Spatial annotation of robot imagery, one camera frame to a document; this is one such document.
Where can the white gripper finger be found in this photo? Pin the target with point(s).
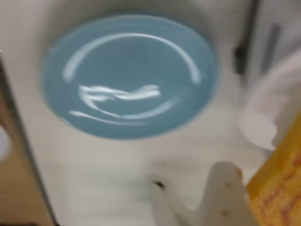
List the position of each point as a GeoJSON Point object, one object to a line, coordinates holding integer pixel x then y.
{"type": "Point", "coordinates": [225, 195]}

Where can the light blue round dish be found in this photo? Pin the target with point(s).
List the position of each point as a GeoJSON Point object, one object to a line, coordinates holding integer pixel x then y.
{"type": "Point", "coordinates": [131, 75]}

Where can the white round plastic dish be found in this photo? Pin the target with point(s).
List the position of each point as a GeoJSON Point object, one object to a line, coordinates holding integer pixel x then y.
{"type": "Point", "coordinates": [4, 143]}

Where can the white cup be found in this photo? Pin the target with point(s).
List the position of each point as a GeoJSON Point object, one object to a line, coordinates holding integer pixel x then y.
{"type": "Point", "coordinates": [265, 113]}

